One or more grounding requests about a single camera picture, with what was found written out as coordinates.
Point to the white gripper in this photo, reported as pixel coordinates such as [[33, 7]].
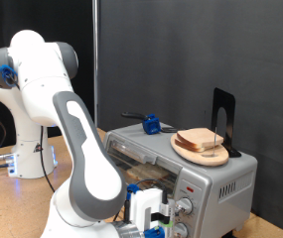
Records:
[[141, 208]]

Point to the glass oven door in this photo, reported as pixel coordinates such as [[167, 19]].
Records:
[[137, 153]]

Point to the blue spatula grip block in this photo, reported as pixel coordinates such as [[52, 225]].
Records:
[[151, 125]]

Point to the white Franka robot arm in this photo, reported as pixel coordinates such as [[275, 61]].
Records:
[[98, 175]]

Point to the silver oven knob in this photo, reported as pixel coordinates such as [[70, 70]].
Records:
[[185, 206], [180, 230]]

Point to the silver toaster oven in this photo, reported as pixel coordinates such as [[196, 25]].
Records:
[[213, 185]]

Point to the oval wooden board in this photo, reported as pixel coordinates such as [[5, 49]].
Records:
[[200, 158]]

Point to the thin metal pin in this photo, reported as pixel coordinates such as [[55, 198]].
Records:
[[214, 142]]

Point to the black metal bookend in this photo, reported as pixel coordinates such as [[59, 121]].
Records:
[[218, 102]]

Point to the vertical metal pole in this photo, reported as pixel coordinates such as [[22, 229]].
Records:
[[95, 49]]

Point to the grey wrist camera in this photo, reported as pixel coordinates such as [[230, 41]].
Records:
[[167, 211]]

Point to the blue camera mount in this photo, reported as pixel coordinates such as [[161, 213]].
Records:
[[154, 232]]

